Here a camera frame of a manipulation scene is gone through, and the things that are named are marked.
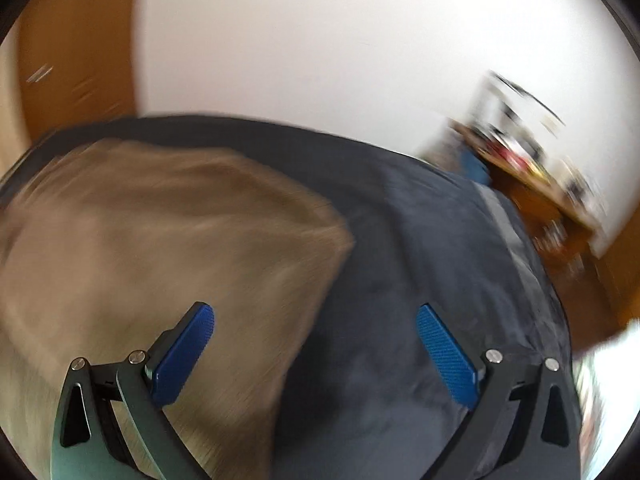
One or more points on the dark grey bed cover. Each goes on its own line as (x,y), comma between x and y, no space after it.
(363,399)

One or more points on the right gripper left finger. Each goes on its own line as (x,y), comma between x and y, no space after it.
(87,441)

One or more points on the wooden desk with clutter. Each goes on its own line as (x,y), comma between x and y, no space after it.
(560,228)

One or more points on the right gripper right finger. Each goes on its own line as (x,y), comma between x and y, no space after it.
(523,410)

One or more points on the blue storage boxes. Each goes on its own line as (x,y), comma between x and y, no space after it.
(473,168)

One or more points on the wooden door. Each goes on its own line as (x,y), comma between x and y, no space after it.
(74,63)

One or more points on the brown fleece garment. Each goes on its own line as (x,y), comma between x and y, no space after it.
(110,244)

